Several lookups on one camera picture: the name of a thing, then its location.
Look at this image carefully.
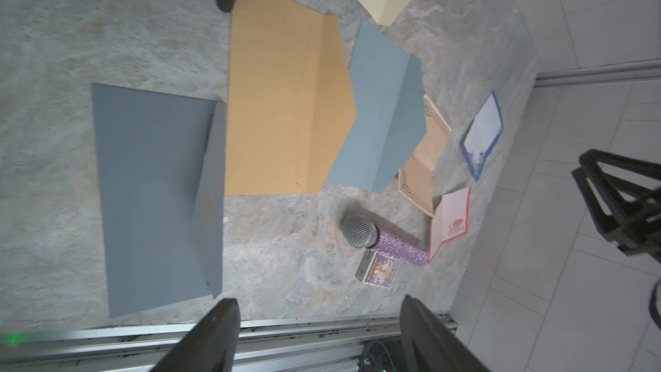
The pink white letter paper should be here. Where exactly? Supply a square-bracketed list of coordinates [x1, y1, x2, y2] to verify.
[429, 187, 472, 263]

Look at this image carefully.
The dark grey envelope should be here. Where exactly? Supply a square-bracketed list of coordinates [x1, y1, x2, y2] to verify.
[92, 84, 227, 318]

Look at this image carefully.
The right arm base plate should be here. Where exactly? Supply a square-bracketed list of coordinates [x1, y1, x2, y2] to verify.
[358, 339, 407, 372]

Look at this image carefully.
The purple glitter microphone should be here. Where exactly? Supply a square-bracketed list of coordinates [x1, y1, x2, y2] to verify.
[341, 215, 429, 267]

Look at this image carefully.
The tan kraft envelope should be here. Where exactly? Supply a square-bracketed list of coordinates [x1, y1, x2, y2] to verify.
[225, 0, 356, 196]

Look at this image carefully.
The blue bordered white letter paper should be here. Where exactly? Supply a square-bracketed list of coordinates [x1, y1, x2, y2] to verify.
[461, 91, 504, 181]

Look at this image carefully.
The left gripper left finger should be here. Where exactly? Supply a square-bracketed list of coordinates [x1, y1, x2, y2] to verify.
[151, 298, 241, 372]

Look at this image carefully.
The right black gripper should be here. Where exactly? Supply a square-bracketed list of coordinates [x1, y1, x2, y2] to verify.
[571, 149, 660, 263]

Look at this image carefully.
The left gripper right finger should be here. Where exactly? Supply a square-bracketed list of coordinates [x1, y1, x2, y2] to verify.
[400, 296, 489, 372]

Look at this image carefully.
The aluminium mounting rail frame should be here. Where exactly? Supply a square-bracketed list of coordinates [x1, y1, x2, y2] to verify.
[0, 312, 460, 372]

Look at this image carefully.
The small colourful card box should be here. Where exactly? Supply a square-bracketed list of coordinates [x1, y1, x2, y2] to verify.
[356, 250, 401, 289]

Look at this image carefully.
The light blue envelope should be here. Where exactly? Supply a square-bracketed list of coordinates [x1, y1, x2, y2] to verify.
[327, 20, 426, 193]

